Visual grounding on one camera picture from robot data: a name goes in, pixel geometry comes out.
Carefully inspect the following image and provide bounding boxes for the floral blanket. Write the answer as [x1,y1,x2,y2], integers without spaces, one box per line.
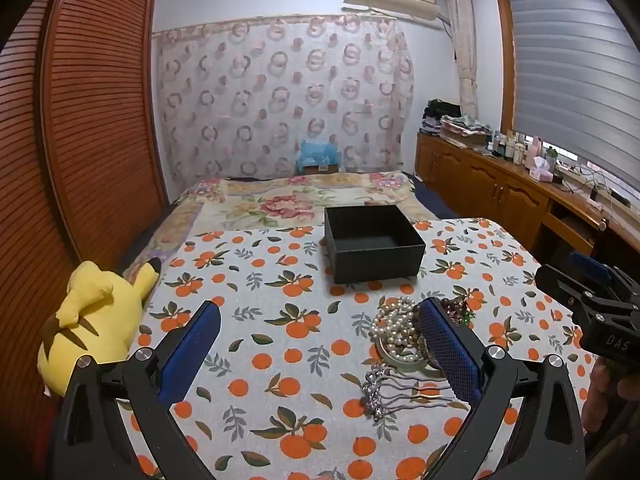
[122,170,441,286]

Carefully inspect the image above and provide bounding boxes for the orange fruit print cloth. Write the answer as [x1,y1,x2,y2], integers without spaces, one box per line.
[107,217,601,480]

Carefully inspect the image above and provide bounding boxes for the dark blue bedsheet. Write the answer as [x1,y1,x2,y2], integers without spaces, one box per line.
[400,172,461,221]

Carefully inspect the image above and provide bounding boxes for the wooden cabinet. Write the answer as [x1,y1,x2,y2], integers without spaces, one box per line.
[415,130,640,281]

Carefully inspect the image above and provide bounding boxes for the person's right hand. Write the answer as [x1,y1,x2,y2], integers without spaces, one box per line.
[581,360,640,442]

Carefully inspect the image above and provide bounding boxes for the row of cosmetic bottles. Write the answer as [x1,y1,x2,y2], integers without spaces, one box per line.
[487,130,545,166]

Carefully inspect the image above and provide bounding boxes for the sheer circle pattern curtain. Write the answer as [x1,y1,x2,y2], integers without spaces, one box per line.
[152,12,416,191]

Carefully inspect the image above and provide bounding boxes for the blue plastic bag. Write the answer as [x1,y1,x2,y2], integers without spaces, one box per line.
[295,140,342,171]

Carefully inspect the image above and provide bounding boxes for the yellow plush toy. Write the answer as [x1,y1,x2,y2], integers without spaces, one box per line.
[37,257,163,396]

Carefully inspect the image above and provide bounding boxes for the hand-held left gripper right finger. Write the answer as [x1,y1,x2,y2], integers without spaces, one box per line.
[417,297,586,480]

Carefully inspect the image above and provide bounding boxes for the beige tied drape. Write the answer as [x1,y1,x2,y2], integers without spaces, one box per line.
[444,0,476,118]

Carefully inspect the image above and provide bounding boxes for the white pearl necklace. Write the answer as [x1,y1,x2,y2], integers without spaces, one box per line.
[370,296,436,368]

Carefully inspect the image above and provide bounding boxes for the dark red bead bracelet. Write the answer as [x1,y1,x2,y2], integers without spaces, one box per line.
[437,296,476,326]

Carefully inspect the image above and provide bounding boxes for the pink tissue box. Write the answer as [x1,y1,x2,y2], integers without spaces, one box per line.
[527,156,556,183]

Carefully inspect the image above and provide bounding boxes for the black cable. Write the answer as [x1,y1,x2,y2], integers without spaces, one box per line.
[562,165,617,197]

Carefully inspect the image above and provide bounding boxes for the wooden louvered wardrobe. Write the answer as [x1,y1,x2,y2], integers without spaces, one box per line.
[0,0,171,480]

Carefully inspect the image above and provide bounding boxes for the grey window blind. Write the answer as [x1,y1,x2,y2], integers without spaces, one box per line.
[502,0,640,161]

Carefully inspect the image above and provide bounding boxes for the wooden window frame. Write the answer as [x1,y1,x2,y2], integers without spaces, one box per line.
[495,0,640,196]

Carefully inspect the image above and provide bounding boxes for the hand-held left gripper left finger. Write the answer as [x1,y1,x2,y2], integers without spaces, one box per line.
[47,300,222,480]

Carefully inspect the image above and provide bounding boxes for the patterned folded cloth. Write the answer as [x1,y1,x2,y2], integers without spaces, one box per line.
[440,115,493,150]

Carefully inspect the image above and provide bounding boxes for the black square box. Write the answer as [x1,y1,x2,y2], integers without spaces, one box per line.
[324,204,427,285]

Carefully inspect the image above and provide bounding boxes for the pale green bangle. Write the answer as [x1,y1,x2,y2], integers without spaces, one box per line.
[377,332,446,374]

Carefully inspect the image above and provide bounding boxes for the silver hair comb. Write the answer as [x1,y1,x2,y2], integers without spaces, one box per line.
[361,367,458,421]

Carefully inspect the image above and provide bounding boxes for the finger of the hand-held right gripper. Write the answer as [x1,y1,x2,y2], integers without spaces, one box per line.
[569,250,640,307]
[534,263,603,316]

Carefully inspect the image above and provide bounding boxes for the dark folded clothes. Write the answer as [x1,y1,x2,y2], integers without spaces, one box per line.
[422,100,462,136]

